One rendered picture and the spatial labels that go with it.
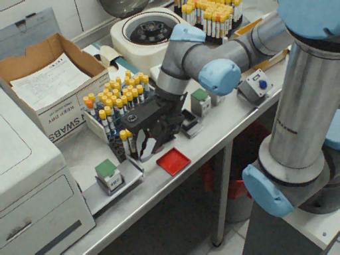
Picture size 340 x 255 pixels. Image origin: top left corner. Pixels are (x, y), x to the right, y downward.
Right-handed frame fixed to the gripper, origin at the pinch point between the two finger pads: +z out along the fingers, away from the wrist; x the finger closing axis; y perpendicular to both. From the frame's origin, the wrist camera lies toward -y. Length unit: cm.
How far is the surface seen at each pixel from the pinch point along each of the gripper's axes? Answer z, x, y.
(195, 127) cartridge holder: -6.7, -0.6, 18.7
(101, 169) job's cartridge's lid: 0.4, 0.5, -12.2
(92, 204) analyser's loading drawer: 9.2, -1.5, -14.0
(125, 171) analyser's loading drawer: 3.4, 0.4, -3.9
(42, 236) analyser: 9.8, -4.5, -28.8
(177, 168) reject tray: 0.8, -6.4, 8.2
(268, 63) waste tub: -26, 1, 49
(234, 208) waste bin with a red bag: 45, -3, 73
